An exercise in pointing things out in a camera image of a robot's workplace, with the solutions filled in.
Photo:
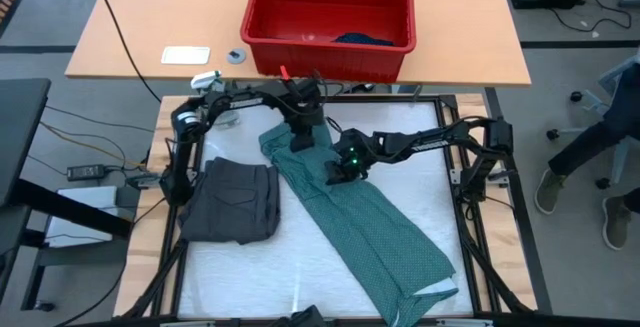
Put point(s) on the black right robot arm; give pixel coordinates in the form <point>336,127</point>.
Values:
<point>430,144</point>

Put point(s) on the white flat card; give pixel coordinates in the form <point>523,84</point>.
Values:
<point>185,55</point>

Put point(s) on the grey round disc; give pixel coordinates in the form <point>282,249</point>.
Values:
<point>236,56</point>

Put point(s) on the teal patterned shirt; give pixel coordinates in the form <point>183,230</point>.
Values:
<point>370,227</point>

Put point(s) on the white box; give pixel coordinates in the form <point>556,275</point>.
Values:
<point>90,198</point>

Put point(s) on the light wooden desk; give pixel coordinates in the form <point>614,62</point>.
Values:
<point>200,7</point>

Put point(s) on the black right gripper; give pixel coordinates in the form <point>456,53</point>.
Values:
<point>357,154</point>

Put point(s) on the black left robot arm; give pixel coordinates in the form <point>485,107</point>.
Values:
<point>240,102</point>

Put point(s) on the black side table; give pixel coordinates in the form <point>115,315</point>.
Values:
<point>20,132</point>

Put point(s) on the red plastic laundry bin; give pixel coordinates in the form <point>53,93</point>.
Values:
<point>325,62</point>

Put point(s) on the red tag on gripper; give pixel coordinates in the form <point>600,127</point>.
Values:
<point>285,73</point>

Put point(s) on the person's shoe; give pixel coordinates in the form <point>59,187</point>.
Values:
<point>547,192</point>
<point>617,223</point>

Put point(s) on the navy blue garment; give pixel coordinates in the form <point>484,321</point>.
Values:
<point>362,39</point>

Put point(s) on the dark grey shorts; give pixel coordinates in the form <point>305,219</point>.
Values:
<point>230,197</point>

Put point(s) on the clear spray bottle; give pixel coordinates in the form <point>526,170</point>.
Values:
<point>205,79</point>

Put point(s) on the person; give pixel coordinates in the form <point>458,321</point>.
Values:
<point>590,142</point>

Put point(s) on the black aluminium table frame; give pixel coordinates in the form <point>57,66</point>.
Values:
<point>400,99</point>

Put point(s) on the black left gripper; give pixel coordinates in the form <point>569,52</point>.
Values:
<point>305,112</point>

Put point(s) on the black power adapter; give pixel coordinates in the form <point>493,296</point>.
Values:
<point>86,173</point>

